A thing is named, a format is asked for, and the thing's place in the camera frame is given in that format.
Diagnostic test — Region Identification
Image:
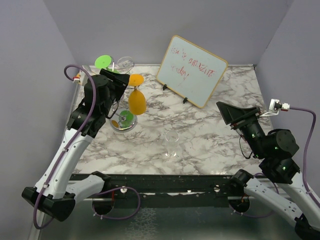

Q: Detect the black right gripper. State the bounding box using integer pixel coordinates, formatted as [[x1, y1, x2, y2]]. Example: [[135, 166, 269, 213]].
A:
[[215, 100, 267, 158]]

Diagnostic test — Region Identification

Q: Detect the clear wine glass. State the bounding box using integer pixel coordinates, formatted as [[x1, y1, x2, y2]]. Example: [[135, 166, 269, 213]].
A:
[[117, 56, 135, 74], [165, 130, 180, 158]]

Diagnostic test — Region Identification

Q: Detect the green plastic wine glass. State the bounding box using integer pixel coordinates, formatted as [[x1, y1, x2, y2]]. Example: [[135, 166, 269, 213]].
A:
[[94, 54, 119, 74]]

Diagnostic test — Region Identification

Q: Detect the orange plastic goblet front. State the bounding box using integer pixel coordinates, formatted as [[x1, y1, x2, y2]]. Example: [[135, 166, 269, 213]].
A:
[[128, 74, 147, 115]]

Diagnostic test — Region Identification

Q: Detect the clear wine glass front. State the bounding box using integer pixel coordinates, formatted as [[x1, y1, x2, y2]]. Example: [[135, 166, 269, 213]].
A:
[[165, 130, 180, 158]]

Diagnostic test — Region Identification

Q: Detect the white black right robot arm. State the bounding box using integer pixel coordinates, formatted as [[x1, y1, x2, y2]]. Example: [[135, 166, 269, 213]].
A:
[[216, 99, 320, 240]]

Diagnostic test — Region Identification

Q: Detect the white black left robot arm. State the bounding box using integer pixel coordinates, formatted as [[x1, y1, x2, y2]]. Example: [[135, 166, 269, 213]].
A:
[[21, 69, 130, 222]]

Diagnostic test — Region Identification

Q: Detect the chrome wine glass rack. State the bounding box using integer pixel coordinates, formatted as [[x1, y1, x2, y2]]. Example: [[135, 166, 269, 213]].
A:
[[82, 56, 138, 132]]

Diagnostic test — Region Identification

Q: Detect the yellow framed whiteboard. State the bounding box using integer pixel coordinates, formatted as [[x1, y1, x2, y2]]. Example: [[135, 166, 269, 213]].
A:
[[156, 35, 228, 108]]

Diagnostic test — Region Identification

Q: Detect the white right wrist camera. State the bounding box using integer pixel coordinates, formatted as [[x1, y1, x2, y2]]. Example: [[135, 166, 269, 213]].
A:
[[260, 98, 290, 118]]

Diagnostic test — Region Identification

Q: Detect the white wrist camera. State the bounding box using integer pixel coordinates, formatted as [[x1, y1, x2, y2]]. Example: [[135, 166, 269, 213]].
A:
[[260, 98, 290, 118], [72, 70, 89, 86]]

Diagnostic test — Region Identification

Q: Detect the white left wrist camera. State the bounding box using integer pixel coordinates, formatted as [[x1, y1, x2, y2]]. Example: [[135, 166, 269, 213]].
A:
[[72, 70, 89, 86]]

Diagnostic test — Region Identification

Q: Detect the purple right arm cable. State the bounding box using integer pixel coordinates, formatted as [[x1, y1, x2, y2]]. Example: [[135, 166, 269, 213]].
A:
[[288, 106, 320, 208]]

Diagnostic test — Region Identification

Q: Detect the black aluminium table frame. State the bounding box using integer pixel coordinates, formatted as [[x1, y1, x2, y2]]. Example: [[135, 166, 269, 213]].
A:
[[39, 172, 288, 210]]

